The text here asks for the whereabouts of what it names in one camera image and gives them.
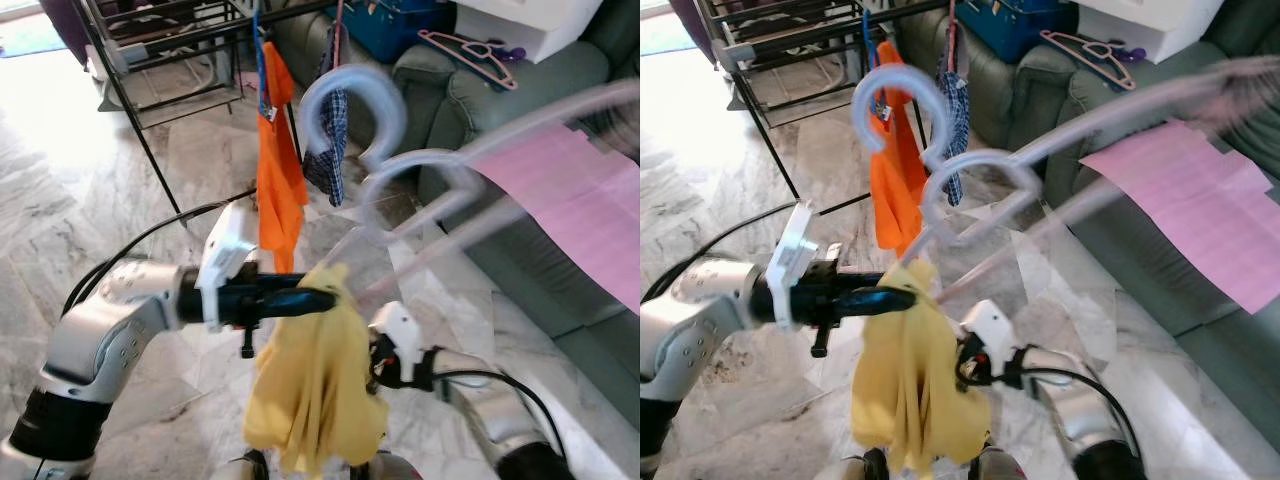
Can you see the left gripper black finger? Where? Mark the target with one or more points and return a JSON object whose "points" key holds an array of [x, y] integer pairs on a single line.
{"points": [[300, 302], [885, 300]]}

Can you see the yellow garment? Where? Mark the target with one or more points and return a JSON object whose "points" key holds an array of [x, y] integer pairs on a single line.
{"points": [[915, 390], [315, 390]]}

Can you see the pink plastic hanger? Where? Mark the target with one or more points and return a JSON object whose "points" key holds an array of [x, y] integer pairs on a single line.
{"points": [[345, 78], [1090, 50], [900, 75], [470, 50]]}

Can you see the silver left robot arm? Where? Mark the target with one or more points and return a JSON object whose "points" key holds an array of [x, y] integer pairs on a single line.
{"points": [[100, 340], [690, 335]]}

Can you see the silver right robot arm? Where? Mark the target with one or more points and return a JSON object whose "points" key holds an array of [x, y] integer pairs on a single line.
{"points": [[500, 410], [1085, 410]]}

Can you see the orange shirt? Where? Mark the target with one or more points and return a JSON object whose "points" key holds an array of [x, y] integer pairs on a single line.
{"points": [[895, 190], [280, 180]]}

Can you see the blue plaid shirt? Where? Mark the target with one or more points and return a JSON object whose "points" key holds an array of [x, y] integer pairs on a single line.
{"points": [[955, 150], [330, 170]]}

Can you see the left robot leg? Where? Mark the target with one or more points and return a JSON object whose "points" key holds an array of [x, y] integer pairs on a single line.
{"points": [[860, 468], [240, 468]]}

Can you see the dark green leather sofa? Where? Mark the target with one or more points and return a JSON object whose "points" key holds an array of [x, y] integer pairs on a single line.
{"points": [[1170, 290], [540, 280]]}

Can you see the black metal drying rack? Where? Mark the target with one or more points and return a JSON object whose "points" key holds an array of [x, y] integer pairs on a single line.
{"points": [[760, 110], [130, 110]]}

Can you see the pink sofa cover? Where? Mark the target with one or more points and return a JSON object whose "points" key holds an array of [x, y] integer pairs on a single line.
{"points": [[580, 200], [1190, 195]]}

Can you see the dark green leather armchair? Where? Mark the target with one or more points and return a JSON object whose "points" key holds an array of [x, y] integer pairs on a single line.
{"points": [[1100, 100], [480, 100]]}

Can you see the blue floor mat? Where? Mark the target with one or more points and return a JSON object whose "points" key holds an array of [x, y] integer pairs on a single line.
{"points": [[30, 35], [658, 32]]}

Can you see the purple plastic clip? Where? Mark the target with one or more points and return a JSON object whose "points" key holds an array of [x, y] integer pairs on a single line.
{"points": [[1130, 53], [510, 53]]}

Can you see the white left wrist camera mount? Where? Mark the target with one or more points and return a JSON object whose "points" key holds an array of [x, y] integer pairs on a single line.
{"points": [[790, 250], [225, 245]]}

